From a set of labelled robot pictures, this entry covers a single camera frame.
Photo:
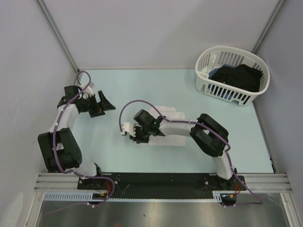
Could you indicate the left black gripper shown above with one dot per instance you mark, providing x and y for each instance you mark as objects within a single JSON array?
[{"x": 103, "y": 105}]

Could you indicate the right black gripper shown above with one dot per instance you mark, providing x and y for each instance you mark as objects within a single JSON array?
[{"x": 137, "y": 139}]

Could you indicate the white long sleeve shirt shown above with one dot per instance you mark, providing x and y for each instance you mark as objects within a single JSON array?
[{"x": 172, "y": 140}]

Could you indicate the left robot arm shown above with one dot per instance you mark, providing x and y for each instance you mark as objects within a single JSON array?
[{"x": 60, "y": 150}]

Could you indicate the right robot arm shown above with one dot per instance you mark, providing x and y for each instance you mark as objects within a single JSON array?
[{"x": 208, "y": 134}]

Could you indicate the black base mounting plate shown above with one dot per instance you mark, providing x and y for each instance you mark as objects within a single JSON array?
[{"x": 179, "y": 186}]

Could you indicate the blue shirt in basket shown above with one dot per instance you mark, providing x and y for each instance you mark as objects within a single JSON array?
[{"x": 211, "y": 73}]

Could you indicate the white plastic laundry basket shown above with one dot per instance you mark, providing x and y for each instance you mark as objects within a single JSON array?
[{"x": 216, "y": 57}]

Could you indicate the black shirt in basket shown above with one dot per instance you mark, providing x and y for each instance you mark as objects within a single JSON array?
[{"x": 242, "y": 77}]

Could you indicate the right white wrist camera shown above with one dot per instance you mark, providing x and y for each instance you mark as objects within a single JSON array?
[{"x": 127, "y": 128}]

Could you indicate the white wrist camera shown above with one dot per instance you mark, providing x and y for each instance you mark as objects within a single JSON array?
[
  {"x": 87, "y": 92},
  {"x": 127, "y": 128}
]

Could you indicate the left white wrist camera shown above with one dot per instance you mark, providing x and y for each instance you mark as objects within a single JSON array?
[{"x": 87, "y": 92}]

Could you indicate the blue slotted cable duct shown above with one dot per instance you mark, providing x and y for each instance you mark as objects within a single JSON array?
[{"x": 68, "y": 196}]

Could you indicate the left aluminium corner post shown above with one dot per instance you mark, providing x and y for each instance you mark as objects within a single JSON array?
[{"x": 57, "y": 34}]

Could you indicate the aluminium corner post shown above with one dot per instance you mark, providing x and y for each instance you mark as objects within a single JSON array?
[
  {"x": 57, "y": 34},
  {"x": 270, "y": 22}
]

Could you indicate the aluminium frame rail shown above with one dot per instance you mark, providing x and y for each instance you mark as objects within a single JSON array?
[{"x": 258, "y": 183}]

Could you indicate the right aluminium corner post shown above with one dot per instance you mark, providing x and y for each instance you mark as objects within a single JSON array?
[{"x": 270, "y": 22}]

